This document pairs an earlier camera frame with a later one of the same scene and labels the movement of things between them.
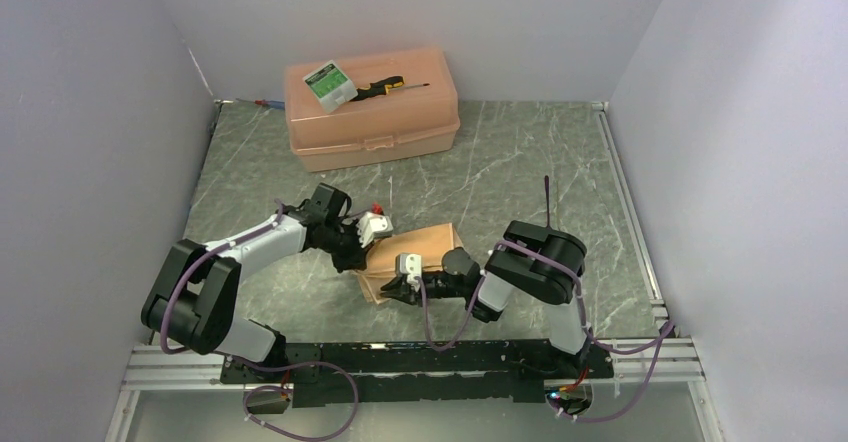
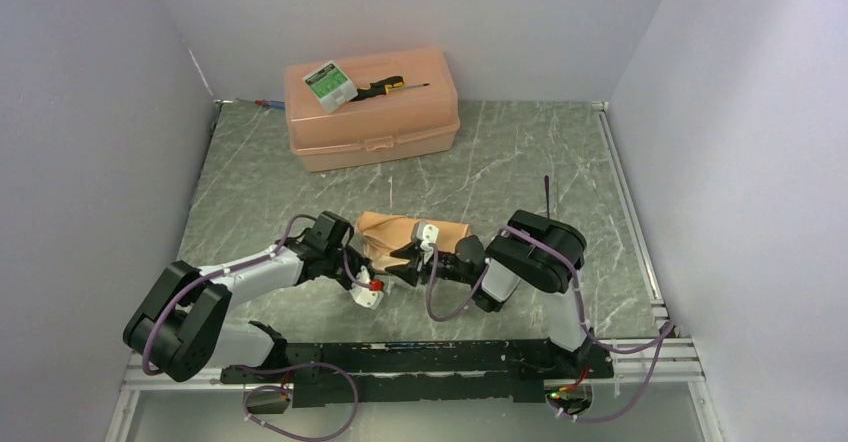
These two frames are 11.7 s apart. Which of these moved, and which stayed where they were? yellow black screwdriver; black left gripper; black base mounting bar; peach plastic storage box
Moved: black left gripper
Stayed: black base mounting bar; yellow black screwdriver; peach plastic storage box
